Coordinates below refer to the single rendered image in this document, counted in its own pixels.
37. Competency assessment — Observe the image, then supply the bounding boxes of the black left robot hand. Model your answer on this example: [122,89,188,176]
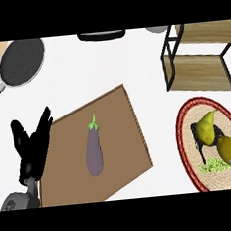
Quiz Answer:
[8,105,60,185]

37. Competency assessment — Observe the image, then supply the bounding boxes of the brown rectangular placemat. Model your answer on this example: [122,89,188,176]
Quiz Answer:
[29,81,157,209]

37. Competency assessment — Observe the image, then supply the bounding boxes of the round woven red-rimmed placemat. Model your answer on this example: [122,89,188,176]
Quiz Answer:
[172,93,231,195]

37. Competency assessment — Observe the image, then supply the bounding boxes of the black-framed wooden tiered shelf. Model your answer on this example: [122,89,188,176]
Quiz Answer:
[157,18,231,100]

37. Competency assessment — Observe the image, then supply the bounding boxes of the purple eggplant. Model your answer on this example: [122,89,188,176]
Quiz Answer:
[81,114,107,178]

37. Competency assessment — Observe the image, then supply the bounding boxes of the dark grey frying pan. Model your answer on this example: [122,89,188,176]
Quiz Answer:
[0,36,51,107]

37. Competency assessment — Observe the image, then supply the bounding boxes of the black rimmed appliance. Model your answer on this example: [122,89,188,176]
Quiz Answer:
[76,29,127,44]

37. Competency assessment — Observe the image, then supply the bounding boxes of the grey round object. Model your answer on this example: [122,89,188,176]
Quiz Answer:
[144,24,170,36]

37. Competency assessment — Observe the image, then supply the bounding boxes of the yellow-green pear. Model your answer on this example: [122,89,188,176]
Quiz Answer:
[193,109,222,148]

